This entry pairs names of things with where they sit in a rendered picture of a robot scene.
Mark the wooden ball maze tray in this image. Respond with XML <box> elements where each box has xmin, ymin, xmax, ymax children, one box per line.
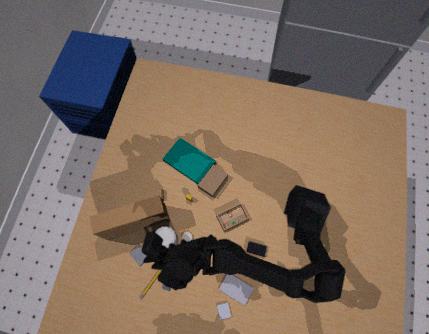
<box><xmin>216</xmin><ymin>203</ymin><xmax>249</xmax><ymax>231</ymax></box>

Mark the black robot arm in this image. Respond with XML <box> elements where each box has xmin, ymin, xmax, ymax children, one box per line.
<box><xmin>158</xmin><ymin>207</ymin><xmax>345</xmax><ymax>303</ymax></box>

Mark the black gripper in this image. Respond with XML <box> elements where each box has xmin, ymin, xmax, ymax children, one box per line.
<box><xmin>141</xmin><ymin>231</ymin><xmax>187</xmax><ymax>270</ymax></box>

